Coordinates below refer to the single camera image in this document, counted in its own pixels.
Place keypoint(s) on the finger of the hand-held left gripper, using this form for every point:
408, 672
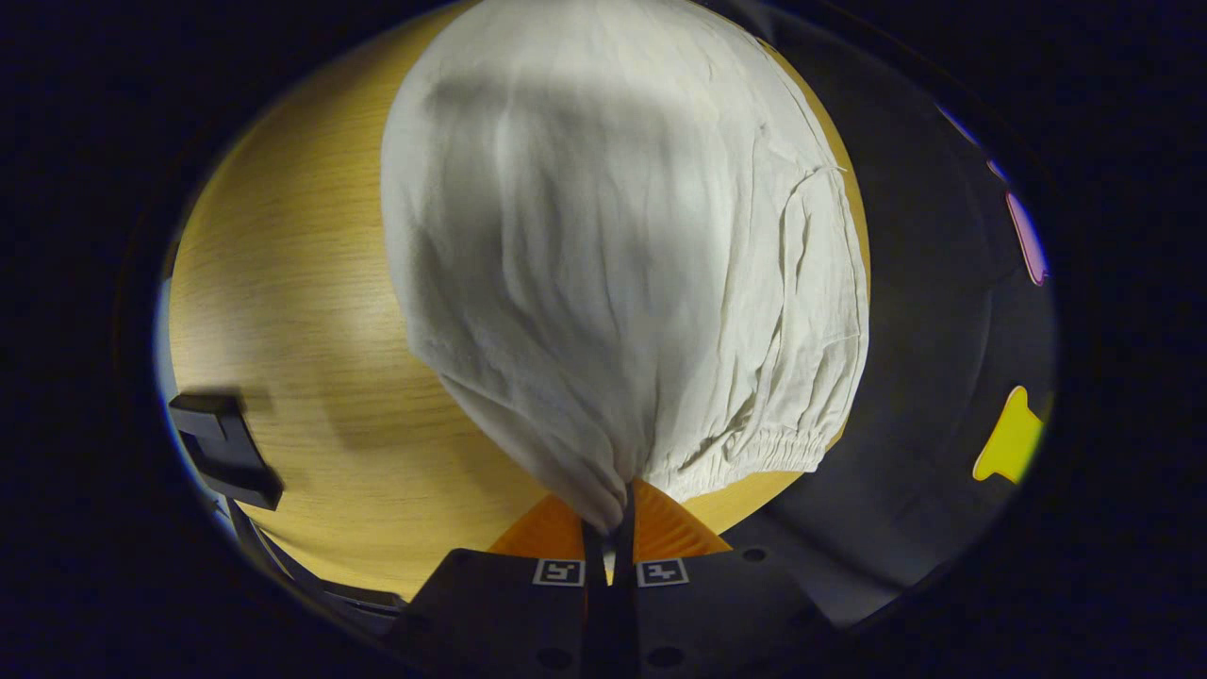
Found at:
226, 453

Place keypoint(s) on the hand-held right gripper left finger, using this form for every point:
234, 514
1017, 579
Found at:
509, 613

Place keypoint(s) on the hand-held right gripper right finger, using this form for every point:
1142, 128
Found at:
717, 613

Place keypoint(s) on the white jeans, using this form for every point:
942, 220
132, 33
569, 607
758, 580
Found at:
622, 245

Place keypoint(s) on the black backdrop cloth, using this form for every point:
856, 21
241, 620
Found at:
934, 377

